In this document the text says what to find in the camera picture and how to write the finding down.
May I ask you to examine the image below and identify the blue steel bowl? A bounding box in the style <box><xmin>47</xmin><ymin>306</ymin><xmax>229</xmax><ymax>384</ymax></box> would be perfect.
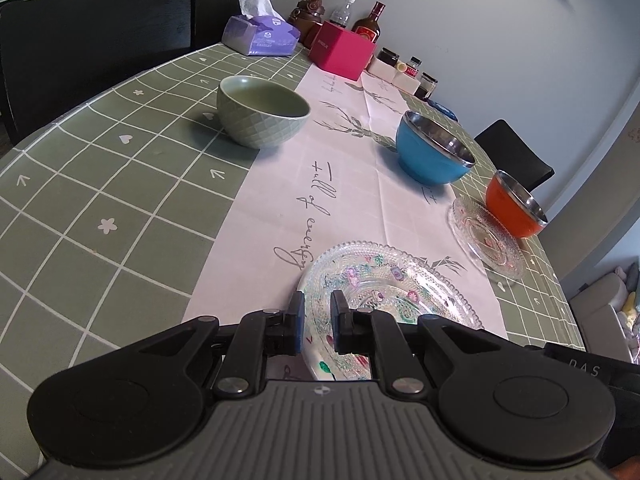
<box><xmin>395</xmin><ymin>110</ymin><xmax>476</xmax><ymax>185</ymax></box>

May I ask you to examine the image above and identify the white box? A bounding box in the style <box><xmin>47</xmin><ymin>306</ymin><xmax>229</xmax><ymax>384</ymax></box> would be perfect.
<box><xmin>367</xmin><ymin>58</ymin><xmax>398</xmax><ymax>82</ymax></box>
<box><xmin>392</xmin><ymin>70</ymin><xmax>420</xmax><ymax>94</ymax></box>

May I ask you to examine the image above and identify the green checked tablecloth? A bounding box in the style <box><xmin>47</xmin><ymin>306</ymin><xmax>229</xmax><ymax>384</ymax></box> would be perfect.
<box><xmin>1</xmin><ymin>46</ymin><xmax>582</xmax><ymax>479</ymax></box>

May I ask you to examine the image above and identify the white box right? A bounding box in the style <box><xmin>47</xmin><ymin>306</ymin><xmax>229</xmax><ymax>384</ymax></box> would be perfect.
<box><xmin>392</xmin><ymin>70</ymin><xmax>420</xmax><ymax>94</ymax></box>

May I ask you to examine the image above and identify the white box left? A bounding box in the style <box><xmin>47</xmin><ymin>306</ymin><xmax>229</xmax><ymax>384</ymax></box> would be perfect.
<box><xmin>367</xmin><ymin>58</ymin><xmax>398</xmax><ymax>82</ymax></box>

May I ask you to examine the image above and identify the far black chair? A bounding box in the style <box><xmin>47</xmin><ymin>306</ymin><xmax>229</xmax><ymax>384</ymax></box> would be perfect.
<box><xmin>190</xmin><ymin>0</ymin><xmax>241</xmax><ymax>51</ymax></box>

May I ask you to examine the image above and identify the black chair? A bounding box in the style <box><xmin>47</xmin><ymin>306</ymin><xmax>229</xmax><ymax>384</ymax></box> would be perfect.
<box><xmin>1</xmin><ymin>0</ymin><xmax>191</xmax><ymax>144</ymax></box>
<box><xmin>190</xmin><ymin>0</ymin><xmax>241</xmax><ymax>51</ymax></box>
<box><xmin>474</xmin><ymin>119</ymin><xmax>554</xmax><ymax>192</ymax></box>

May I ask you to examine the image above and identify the amber liquor bottle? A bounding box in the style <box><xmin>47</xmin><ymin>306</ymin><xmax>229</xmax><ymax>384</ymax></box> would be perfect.
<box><xmin>352</xmin><ymin>1</ymin><xmax>385</xmax><ymax>44</ymax></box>

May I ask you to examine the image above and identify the clear plastic bottle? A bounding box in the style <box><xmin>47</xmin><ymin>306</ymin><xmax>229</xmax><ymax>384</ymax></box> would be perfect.
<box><xmin>329</xmin><ymin>0</ymin><xmax>356</xmax><ymax>28</ymax></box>

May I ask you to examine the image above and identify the pink cube box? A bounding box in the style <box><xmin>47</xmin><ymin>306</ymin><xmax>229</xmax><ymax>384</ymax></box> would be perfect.
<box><xmin>309</xmin><ymin>22</ymin><xmax>375</xmax><ymax>81</ymax></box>

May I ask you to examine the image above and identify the near black chair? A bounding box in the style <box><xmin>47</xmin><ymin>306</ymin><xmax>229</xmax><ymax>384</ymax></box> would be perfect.
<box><xmin>1</xmin><ymin>0</ymin><xmax>191</xmax><ymax>144</ymax></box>

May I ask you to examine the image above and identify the large glass plate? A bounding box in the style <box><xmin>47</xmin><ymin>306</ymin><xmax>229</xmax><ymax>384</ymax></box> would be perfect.
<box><xmin>447</xmin><ymin>196</ymin><xmax>525</xmax><ymax>281</ymax></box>

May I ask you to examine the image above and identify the blue packet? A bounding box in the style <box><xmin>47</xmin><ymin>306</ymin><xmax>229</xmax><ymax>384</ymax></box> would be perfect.
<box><xmin>426</xmin><ymin>99</ymin><xmax>458</xmax><ymax>122</ymax></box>

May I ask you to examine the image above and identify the dark filled glass jar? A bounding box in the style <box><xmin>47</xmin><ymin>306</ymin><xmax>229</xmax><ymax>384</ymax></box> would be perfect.
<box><xmin>414</xmin><ymin>72</ymin><xmax>438</xmax><ymax>101</ymax></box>

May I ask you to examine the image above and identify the orange steel bowl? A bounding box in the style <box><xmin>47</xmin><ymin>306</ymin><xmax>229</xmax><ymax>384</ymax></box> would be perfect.
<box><xmin>485</xmin><ymin>170</ymin><xmax>548</xmax><ymax>238</ymax></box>

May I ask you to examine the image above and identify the purple tissue pack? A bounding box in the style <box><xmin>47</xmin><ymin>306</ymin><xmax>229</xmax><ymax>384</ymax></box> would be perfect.
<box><xmin>221</xmin><ymin>0</ymin><xmax>300</xmax><ymax>56</ymax></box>

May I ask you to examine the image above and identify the right side black chair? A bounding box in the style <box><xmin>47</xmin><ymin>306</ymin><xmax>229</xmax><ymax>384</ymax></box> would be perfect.
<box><xmin>474</xmin><ymin>119</ymin><xmax>554</xmax><ymax>192</ymax></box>

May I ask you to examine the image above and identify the red label small jar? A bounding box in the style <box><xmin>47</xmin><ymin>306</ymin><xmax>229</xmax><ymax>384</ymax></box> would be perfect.
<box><xmin>405</xmin><ymin>56</ymin><xmax>422</xmax><ymax>78</ymax></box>

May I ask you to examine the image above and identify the green ceramic bowl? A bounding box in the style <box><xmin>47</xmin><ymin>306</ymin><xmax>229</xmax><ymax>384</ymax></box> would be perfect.
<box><xmin>216</xmin><ymin>76</ymin><xmax>311</xmax><ymax>150</ymax></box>

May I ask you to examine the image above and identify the brown ceramic jar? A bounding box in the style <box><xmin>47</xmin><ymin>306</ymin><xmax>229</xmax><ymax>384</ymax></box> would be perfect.
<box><xmin>288</xmin><ymin>0</ymin><xmax>326</xmax><ymax>49</ymax></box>

